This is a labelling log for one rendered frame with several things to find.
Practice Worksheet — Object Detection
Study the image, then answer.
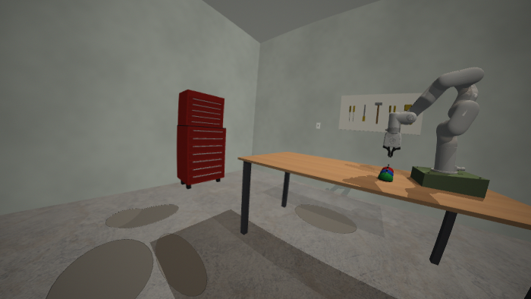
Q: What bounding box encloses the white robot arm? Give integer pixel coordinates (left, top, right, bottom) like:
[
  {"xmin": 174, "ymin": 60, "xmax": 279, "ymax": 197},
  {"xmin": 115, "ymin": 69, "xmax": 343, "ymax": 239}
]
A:
[{"xmin": 385, "ymin": 68, "xmax": 484, "ymax": 174}]

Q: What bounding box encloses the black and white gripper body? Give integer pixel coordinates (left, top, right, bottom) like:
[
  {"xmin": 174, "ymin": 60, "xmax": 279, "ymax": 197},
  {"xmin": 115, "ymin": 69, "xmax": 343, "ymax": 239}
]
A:
[{"xmin": 383, "ymin": 131, "xmax": 401, "ymax": 148}]

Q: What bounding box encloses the green bell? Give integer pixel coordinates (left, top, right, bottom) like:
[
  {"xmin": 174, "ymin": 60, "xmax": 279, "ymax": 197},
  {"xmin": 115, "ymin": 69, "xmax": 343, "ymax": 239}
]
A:
[{"xmin": 378, "ymin": 169, "xmax": 393, "ymax": 182}]

